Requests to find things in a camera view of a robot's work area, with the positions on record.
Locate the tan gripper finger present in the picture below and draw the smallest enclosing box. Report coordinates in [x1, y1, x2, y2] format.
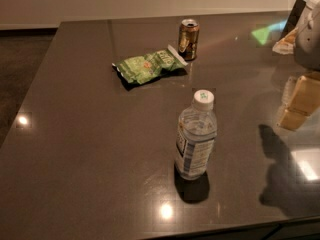
[272, 28, 298, 55]
[277, 71, 320, 131]

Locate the gold drink can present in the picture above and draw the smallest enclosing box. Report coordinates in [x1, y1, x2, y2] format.
[178, 18, 200, 61]

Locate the clear plastic water bottle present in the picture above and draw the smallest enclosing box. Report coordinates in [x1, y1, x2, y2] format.
[174, 90, 217, 180]

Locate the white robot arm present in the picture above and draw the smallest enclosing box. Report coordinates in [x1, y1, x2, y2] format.
[272, 0, 320, 131]

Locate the green jalapeno chip bag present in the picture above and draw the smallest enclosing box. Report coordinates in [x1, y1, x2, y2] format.
[112, 45, 188, 85]

